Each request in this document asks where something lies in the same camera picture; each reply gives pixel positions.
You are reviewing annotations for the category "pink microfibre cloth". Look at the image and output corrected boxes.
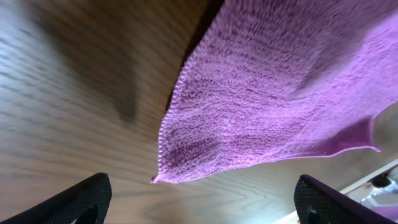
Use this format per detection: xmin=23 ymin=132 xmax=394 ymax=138
xmin=153 ymin=0 xmax=397 ymax=184

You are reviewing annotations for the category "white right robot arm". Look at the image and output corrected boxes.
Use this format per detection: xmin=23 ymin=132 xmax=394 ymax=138
xmin=360 ymin=167 xmax=397 ymax=223

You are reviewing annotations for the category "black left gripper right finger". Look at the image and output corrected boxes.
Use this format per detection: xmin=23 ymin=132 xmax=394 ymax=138
xmin=294 ymin=174 xmax=395 ymax=224

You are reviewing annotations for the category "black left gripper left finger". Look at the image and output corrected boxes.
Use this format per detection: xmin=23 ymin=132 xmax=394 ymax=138
xmin=1 ymin=173 xmax=112 ymax=224

